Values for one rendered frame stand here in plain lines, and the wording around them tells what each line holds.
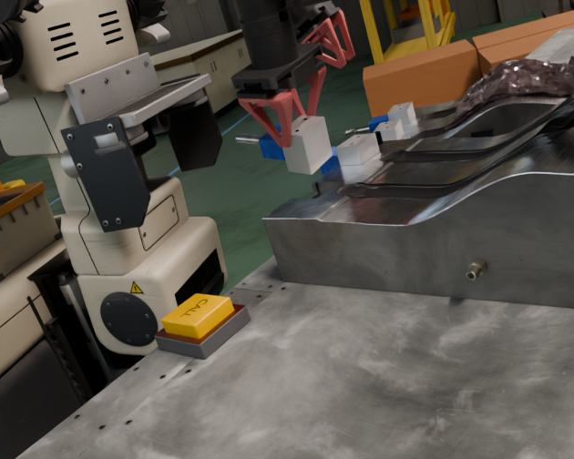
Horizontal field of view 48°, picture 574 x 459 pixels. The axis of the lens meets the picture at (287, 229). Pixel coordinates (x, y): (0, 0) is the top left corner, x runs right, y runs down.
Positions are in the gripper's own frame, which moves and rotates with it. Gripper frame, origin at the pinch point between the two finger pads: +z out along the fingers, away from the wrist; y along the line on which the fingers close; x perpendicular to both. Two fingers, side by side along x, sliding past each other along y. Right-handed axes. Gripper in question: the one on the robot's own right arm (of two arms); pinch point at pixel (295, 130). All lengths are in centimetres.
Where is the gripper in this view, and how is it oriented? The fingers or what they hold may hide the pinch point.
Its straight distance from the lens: 79.7
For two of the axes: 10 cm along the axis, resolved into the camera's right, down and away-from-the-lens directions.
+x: -7.9, -1.3, 5.9
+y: 5.6, -5.6, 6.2
